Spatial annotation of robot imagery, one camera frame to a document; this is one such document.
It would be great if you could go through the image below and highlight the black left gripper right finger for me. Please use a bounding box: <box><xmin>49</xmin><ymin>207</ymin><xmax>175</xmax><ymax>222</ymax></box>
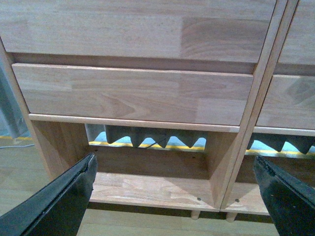
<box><xmin>253</xmin><ymin>156</ymin><xmax>315</xmax><ymax>236</ymax></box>

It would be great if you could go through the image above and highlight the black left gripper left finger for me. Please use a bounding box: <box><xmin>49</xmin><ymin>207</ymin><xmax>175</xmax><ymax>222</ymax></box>
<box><xmin>0</xmin><ymin>153</ymin><xmax>97</xmax><ymax>236</ymax></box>

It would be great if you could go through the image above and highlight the right wooden shelf cabinet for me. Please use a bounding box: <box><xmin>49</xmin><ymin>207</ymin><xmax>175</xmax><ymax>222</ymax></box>
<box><xmin>221</xmin><ymin>0</ymin><xmax>315</xmax><ymax>222</ymax></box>

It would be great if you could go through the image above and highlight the wooden shelf cabinet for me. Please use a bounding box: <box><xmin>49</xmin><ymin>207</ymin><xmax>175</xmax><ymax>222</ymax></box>
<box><xmin>0</xmin><ymin>0</ymin><xmax>289</xmax><ymax>219</ymax></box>
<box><xmin>221</xmin><ymin>0</ymin><xmax>315</xmax><ymax>222</ymax></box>

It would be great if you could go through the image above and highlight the left wooden shelf cabinet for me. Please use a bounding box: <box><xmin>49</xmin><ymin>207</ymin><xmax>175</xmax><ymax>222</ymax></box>
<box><xmin>0</xmin><ymin>0</ymin><xmax>289</xmax><ymax>219</ymax></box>

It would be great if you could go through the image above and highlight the grey acoustic foam panel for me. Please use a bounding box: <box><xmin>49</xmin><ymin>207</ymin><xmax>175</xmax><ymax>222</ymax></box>
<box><xmin>85</xmin><ymin>124</ymin><xmax>315</xmax><ymax>154</ymax></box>

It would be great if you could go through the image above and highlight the lower right wooden drawer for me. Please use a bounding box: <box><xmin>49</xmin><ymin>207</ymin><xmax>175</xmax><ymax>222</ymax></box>
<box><xmin>256</xmin><ymin>75</ymin><xmax>315</xmax><ymax>130</ymax></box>

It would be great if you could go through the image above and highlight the wooden drawer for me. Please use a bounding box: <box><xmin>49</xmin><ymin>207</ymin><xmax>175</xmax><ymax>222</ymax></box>
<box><xmin>279</xmin><ymin>0</ymin><xmax>315</xmax><ymax>65</ymax></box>
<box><xmin>0</xmin><ymin>0</ymin><xmax>275</xmax><ymax>63</ymax></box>
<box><xmin>256</xmin><ymin>75</ymin><xmax>315</xmax><ymax>130</ymax></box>
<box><xmin>12</xmin><ymin>63</ymin><xmax>253</xmax><ymax>125</ymax></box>

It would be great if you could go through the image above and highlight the lower left wooden drawer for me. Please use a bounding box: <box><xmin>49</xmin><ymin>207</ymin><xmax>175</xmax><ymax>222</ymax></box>
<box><xmin>12</xmin><ymin>63</ymin><xmax>253</xmax><ymax>125</ymax></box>

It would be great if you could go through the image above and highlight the upper right wooden drawer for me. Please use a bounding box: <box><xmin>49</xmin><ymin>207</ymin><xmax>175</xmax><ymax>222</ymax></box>
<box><xmin>279</xmin><ymin>0</ymin><xmax>315</xmax><ymax>65</ymax></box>

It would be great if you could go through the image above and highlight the upper left wooden drawer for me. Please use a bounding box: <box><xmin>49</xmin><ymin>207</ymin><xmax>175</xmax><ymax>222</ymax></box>
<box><xmin>0</xmin><ymin>0</ymin><xmax>275</xmax><ymax>63</ymax></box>

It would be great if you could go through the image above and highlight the white cable on floor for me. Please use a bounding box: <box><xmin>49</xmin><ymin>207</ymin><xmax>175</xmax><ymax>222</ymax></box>
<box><xmin>0</xmin><ymin>144</ymin><xmax>34</xmax><ymax>149</ymax></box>

